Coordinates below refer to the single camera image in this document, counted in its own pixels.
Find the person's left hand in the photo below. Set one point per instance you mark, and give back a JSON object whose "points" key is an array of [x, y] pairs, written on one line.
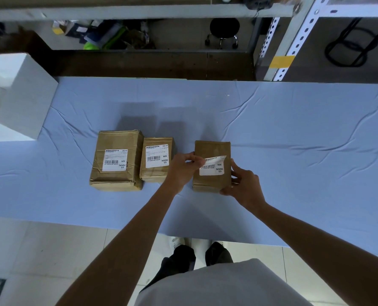
{"points": [[179, 172]]}

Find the person's right hand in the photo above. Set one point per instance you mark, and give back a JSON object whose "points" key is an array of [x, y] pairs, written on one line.
{"points": [[248, 187]]}

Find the person's left thumb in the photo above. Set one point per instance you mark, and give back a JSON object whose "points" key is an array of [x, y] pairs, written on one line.
{"points": [[197, 163]]}

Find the person's right thumb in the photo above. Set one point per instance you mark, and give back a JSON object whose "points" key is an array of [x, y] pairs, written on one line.
{"points": [[235, 167]]}

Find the white shipping label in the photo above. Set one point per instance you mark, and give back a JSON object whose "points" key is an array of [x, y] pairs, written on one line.
{"points": [[216, 167]]}

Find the small brown paper parcel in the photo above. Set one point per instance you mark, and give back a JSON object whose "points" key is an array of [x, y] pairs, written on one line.
{"points": [[211, 183]]}

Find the person's right forearm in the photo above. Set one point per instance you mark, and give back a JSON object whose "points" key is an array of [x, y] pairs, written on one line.
{"points": [[319, 251]]}

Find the person's left forearm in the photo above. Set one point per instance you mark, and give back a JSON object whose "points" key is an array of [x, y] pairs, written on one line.
{"points": [[128, 248]]}

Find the medium brown paper parcel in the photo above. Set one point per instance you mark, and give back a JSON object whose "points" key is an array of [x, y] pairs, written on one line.
{"points": [[155, 173]]}

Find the light blue tablecloth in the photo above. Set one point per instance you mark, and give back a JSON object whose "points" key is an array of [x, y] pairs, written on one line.
{"points": [[303, 140]]}

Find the person's white shoe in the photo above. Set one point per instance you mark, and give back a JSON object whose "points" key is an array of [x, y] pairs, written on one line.
{"points": [[179, 242]]}

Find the large brown paper parcel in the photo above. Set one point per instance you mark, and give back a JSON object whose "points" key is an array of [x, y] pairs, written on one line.
{"points": [[115, 175]]}

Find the person's black trousers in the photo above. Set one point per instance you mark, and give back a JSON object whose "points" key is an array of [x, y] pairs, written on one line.
{"points": [[179, 261]]}

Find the dark brown wooden bench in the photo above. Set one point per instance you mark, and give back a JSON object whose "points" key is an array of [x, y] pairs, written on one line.
{"points": [[150, 65]]}

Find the yellow tape strip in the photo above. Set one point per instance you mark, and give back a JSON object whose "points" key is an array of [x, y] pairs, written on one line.
{"points": [[281, 62]]}

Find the person's grey shirt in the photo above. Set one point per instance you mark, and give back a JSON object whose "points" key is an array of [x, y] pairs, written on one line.
{"points": [[221, 286]]}

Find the thin slotted metal upright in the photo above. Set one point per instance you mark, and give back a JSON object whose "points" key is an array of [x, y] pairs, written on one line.
{"points": [[269, 36]]}

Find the black round stool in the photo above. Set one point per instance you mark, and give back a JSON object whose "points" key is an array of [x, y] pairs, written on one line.
{"points": [[224, 28]]}

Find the white slotted metal upright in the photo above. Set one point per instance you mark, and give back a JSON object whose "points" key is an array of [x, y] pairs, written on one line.
{"points": [[299, 31]]}

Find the green and blue bag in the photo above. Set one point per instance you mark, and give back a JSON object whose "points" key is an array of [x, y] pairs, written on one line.
{"points": [[104, 36]]}

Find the grey shelf board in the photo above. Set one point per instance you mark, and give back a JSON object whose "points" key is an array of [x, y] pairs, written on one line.
{"points": [[144, 11]]}

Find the black device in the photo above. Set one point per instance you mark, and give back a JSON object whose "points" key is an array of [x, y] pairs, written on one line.
{"points": [[256, 2]]}

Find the white box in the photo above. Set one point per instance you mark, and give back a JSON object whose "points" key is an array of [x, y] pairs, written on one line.
{"points": [[20, 95]]}

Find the small yellow box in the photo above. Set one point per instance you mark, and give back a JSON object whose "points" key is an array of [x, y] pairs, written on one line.
{"points": [[58, 30]]}

